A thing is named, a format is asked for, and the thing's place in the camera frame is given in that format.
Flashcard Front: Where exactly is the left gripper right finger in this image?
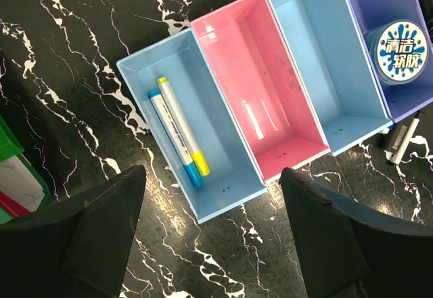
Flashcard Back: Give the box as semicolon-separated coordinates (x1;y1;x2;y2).
279;167;432;297

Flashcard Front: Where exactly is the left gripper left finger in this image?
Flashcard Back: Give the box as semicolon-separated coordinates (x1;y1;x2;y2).
1;165;146;297

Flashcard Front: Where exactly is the green ring binder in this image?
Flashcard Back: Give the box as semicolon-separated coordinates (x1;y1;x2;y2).
1;120;50;224

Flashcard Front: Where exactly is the black white marker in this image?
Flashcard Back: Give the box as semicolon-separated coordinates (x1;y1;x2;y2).
384;110;422;165

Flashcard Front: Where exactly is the white marker blue cap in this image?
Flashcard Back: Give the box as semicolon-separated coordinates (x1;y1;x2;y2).
148;89;204;188

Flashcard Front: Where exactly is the four-compartment colourful organizer tray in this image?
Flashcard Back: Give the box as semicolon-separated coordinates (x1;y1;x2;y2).
117;0;432;223

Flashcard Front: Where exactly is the yellow highlighter pen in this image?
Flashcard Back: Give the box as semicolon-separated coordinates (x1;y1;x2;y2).
157;77;210;177

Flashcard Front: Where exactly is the round blue tape tin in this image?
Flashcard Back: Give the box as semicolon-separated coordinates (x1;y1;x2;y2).
363;20;430;87

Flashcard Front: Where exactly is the black marble pattern mat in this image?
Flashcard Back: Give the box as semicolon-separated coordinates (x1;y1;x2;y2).
0;0;433;298

